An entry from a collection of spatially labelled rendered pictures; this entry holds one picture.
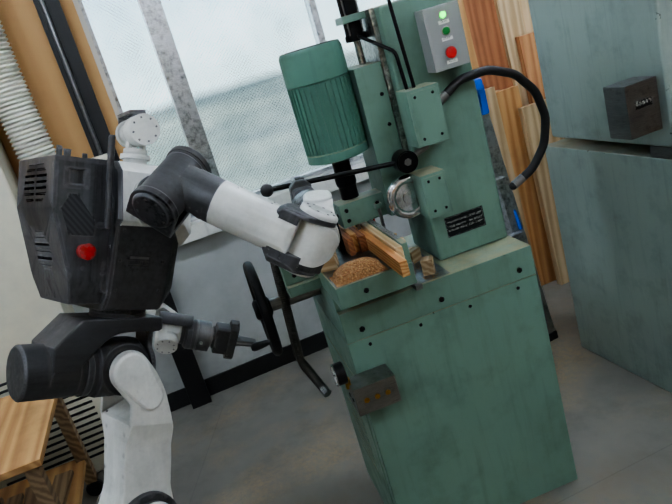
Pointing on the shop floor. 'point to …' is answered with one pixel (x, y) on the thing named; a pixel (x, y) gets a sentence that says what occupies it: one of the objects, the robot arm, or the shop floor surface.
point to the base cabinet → (464, 403)
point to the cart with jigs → (19, 442)
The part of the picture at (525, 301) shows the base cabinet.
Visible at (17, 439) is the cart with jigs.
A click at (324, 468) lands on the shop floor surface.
